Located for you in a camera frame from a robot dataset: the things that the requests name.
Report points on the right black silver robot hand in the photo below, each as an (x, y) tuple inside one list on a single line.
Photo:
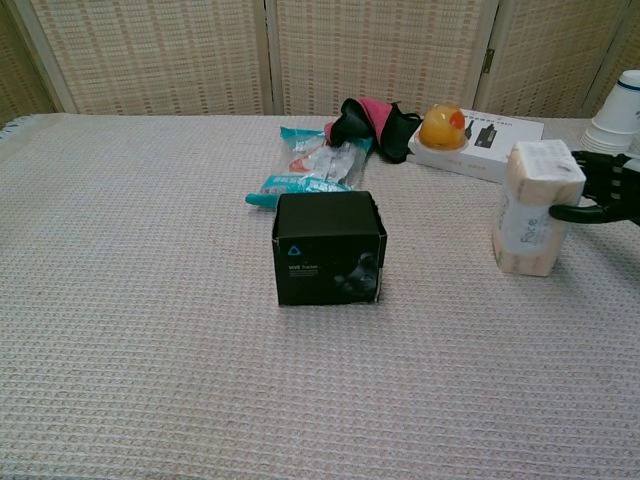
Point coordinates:
[(610, 200)]

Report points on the white peach tissue pack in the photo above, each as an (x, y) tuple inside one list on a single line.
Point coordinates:
[(530, 215)]

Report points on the white flat product box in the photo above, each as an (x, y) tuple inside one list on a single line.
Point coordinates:
[(500, 145)]

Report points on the black cardboard box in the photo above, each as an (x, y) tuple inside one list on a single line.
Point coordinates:
[(325, 250)]

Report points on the stack of white paper cups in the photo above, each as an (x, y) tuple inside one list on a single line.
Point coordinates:
[(612, 120)]

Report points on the orange jelly cup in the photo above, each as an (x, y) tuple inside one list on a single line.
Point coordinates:
[(442, 127)]

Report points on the brass screen hinge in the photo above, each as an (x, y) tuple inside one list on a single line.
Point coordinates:
[(489, 61)]

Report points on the pink black cloth mitt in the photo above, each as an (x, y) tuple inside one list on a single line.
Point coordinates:
[(372, 112)]

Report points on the woven folding screen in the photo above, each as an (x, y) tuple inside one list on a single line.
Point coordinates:
[(375, 50)]

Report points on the teal snack bag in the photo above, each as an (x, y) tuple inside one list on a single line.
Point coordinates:
[(310, 175)]

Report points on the beige woven tablecloth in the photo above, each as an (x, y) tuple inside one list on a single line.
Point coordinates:
[(150, 300)]

